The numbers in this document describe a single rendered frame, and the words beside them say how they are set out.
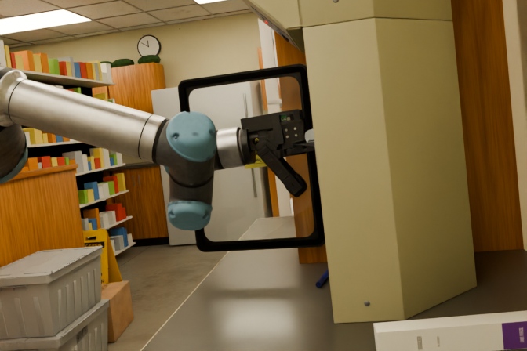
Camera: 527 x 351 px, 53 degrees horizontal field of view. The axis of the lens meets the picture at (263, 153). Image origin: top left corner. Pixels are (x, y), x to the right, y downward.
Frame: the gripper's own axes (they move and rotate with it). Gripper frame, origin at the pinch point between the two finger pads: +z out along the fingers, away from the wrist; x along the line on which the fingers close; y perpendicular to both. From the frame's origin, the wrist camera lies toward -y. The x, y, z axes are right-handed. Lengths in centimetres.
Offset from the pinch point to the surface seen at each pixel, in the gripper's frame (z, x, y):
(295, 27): -6.3, -14.1, 19.4
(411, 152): 8.6, -10.4, -2.9
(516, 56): 37.8, 27.4, 11.5
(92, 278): -158, 186, -64
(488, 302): 17.4, -8.4, -29.2
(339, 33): 0.3, -14.2, 17.2
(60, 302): -158, 150, -66
